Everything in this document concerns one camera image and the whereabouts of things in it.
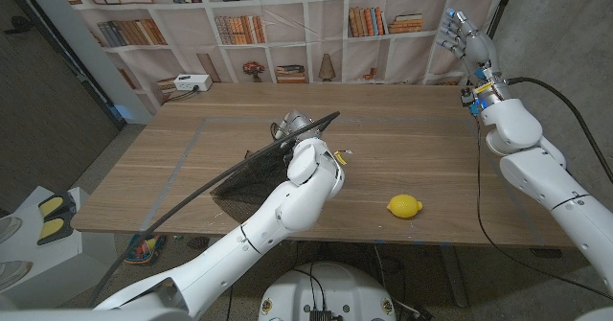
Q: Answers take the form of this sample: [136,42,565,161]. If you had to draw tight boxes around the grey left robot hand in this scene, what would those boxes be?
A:
[270,108,327,145]

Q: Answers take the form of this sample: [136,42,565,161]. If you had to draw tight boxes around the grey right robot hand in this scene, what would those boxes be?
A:
[434,7,512,117]

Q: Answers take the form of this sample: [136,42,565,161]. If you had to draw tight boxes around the black mesh netting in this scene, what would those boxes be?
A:
[209,141,301,225]

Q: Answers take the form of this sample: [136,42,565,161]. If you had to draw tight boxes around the yellow lemon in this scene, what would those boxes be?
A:
[386,194,424,219]

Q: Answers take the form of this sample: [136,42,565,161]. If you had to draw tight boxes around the black backdrop stand pole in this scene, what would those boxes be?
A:
[466,0,518,86]

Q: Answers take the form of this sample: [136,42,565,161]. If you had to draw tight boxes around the printed bookshelf backdrop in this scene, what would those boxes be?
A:
[50,0,516,116]

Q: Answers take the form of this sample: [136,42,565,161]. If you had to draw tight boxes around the white power strip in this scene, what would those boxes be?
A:
[172,74,214,93]

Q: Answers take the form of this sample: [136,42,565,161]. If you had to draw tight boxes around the grey tape outline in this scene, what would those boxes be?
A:
[138,114,533,234]

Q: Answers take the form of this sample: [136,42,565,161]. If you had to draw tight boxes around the white robot torso base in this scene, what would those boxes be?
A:
[258,262,397,321]

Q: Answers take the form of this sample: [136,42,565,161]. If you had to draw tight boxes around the colourful floor item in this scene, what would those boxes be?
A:
[123,233,168,265]

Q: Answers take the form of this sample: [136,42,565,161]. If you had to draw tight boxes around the metal table leg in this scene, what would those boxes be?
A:
[438,243,469,309]

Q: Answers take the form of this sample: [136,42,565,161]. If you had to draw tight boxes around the dark grey door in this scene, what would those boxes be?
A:
[0,0,121,212]

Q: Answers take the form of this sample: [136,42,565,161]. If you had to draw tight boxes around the yellow black foot pedal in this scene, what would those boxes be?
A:
[36,191,78,245]

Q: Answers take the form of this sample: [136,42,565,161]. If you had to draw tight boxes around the white floor platform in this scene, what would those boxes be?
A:
[0,185,120,308]

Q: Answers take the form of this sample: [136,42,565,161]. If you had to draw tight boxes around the white sneaker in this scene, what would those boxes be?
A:
[0,215,23,244]
[0,261,34,292]

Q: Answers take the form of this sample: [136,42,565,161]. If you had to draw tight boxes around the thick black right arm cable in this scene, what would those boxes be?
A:
[507,76,613,186]

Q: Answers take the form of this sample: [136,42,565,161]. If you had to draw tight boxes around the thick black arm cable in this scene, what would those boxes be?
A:
[85,110,341,310]
[507,76,613,186]

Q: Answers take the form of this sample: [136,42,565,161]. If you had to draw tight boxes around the black power strip cable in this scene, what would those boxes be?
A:
[165,86,200,103]

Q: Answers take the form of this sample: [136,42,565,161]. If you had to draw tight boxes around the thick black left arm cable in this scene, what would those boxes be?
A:
[85,110,341,310]

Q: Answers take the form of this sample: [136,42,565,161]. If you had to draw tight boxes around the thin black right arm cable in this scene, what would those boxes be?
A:
[473,117,613,303]

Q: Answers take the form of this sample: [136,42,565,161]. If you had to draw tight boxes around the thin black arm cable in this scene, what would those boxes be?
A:
[473,117,613,303]
[224,285,236,321]

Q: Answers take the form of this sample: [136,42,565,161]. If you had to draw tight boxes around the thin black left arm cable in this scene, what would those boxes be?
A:
[224,285,236,321]

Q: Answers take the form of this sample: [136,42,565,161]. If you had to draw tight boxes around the black door handle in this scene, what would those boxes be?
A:
[3,14,34,35]

